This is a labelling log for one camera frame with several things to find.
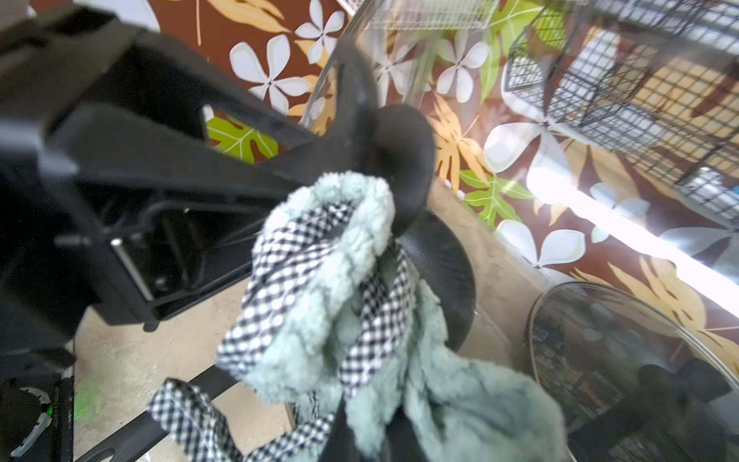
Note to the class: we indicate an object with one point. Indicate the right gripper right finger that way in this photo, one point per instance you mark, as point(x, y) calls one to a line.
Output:
point(401, 444)

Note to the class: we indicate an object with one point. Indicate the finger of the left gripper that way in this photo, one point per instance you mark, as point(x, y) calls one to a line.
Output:
point(348, 138)

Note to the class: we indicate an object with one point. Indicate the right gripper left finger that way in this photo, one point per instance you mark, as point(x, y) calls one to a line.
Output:
point(340, 445)

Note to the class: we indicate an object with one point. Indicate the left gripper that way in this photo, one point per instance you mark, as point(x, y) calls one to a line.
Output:
point(112, 196)

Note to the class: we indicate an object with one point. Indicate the green microfibre cloth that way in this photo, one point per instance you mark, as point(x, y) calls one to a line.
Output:
point(337, 320)

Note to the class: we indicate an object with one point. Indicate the glass pot lid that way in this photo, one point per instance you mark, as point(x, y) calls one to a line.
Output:
point(401, 146)

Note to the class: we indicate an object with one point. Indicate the small pan with lid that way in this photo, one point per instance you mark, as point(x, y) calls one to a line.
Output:
point(633, 385)

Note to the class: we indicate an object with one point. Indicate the white wire basket left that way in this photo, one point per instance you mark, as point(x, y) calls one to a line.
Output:
point(422, 14)

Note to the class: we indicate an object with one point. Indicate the black wire basket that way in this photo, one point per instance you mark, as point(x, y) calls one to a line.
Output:
point(655, 82)

